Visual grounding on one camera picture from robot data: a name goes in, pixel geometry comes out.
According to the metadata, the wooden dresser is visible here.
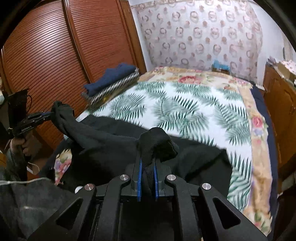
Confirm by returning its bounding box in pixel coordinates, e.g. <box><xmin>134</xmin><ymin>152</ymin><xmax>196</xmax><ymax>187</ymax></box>
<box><xmin>263</xmin><ymin>64</ymin><xmax>295</xmax><ymax>179</ymax></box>

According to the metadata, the cardboard box on dresser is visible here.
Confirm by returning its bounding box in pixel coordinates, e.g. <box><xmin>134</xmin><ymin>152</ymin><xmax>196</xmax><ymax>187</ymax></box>
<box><xmin>267</xmin><ymin>57</ymin><xmax>296</xmax><ymax>87</ymax></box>

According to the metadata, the navy folded garment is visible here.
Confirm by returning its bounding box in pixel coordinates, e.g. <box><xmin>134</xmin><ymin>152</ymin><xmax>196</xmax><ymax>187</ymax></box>
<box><xmin>84</xmin><ymin>63</ymin><xmax>136</xmax><ymax>97</ymax></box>

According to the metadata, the ring patterned curtain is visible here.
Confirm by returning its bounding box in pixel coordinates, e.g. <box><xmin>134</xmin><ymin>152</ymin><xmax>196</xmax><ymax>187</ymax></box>
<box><xmin>132</xmin><ymin>1</ymin><xmax>263</xmax><ymax>81</ymax></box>

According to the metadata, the brown louvered wardrobe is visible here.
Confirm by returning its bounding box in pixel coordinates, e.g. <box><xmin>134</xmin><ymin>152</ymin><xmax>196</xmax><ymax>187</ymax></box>
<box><xmin>0</xmin><ymin>0</ymin><xmax>148</xmax><ymax>167</ymax></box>

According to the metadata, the person left hand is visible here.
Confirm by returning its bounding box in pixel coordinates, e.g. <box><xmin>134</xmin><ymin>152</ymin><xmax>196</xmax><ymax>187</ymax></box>
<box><xmin>10</xmin><ymin>132</ymin><xmax>42</xmax><ymax>156</ymax></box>

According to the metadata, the black printed t-shirt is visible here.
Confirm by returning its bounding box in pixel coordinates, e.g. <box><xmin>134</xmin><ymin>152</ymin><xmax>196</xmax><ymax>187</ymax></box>
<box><xmin>40</xmin><ymin>101</ymin><xmax>232</xmax><ymax>196</ymax></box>

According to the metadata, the blue small box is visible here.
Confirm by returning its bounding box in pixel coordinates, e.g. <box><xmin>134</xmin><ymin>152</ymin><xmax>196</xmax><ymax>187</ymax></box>
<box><xmin>211</xmin><ymin>60</ymin><xmax>231</xmax><ymax>75</ymax></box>

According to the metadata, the paisley patterned folded garment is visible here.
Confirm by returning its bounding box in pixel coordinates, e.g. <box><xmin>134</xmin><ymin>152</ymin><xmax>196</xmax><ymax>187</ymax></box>
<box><xmin>81</xmin><ymin>68</ymin><xmax>139</xmax><ymax>106</ymax></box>

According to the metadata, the palm leaf bedsheet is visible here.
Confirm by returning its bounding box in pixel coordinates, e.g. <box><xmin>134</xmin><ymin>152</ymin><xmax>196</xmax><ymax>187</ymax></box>
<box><xmin>77</xmin><ymin>81</ymin><xmax>252</xmax><ymax>211</ymax></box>

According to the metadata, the floral blanket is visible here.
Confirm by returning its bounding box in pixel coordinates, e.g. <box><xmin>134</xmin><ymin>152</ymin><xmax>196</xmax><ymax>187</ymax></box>
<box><xmin>53</xmin><ymin>66</ymin><xmax>273</xmax><ymax>237</ymax></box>

